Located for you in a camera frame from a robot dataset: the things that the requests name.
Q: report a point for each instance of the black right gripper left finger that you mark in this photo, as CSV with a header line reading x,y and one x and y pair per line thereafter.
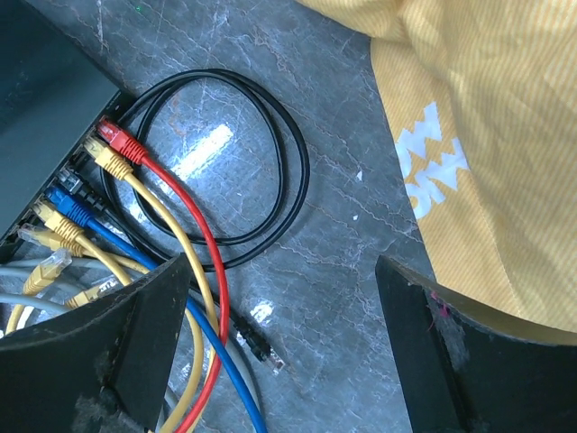
x,y
103,367

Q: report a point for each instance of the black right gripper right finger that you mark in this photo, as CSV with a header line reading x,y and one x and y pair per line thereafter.
x,y
467,367

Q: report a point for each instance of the black network switch box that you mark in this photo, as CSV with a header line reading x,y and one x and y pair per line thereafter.
x,y
52,95

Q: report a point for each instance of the orange printed t-shirt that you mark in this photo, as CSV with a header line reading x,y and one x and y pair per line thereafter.
x,y
480,97

